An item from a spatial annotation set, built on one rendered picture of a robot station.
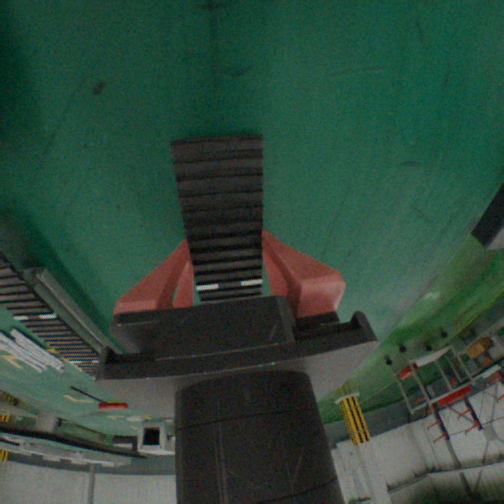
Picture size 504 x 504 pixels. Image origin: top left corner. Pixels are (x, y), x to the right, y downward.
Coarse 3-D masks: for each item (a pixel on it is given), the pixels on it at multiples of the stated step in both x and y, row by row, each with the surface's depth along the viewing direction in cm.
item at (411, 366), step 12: (444, 336) 302; (444, 348) 287; (408, 360) 284; (420, 360) 292; (432, 360) 320; (396, 372) 308; (408, 372) 288; (468, 372) 256; (420, 384) 257; (468, 384) 243; (444, 396) 239; (456, 396) 237; (408, 420) 264
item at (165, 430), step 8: (144, 424) 65; (152, 424) 65; (160, 424) 66; (168, 424) 69; (144, 432) 64; (152, 432) 65; (160, 432) 64; (168, 432) 67; (144, 440) 63; (152, 440) 63; (160, 440) 62; (168, 440) 66; (144, 448) 59; (152, 448) 60; (160, 448) 60; (168, 448) 64
